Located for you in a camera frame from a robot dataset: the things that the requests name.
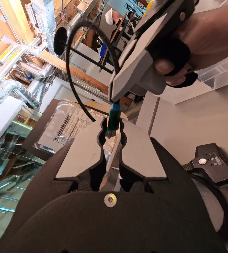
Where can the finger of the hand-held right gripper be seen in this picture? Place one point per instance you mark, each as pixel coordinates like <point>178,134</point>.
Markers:
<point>129,77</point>
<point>145,35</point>

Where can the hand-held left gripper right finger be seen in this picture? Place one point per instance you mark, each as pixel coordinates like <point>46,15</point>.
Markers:
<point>141,154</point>

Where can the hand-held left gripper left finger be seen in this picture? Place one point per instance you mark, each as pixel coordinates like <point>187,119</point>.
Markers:
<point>84,150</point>

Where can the HDMI switch box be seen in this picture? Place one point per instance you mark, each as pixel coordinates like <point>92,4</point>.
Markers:
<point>214,168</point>

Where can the person's right hand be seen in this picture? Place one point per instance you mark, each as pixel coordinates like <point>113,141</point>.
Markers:
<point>214,35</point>

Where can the instruction sign on wooden board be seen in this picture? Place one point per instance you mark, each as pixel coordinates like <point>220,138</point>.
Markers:
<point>66,128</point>

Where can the blue storage bin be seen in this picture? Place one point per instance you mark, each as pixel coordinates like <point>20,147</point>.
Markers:
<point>103,50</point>

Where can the silver insulated pipes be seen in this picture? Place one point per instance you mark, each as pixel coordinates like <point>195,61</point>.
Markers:
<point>11,89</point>

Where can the wooden support post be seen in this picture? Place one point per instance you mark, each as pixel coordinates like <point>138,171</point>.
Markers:
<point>86,79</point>

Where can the rectangular sheet metal duct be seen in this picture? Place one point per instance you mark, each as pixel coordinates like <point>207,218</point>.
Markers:
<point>46,19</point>

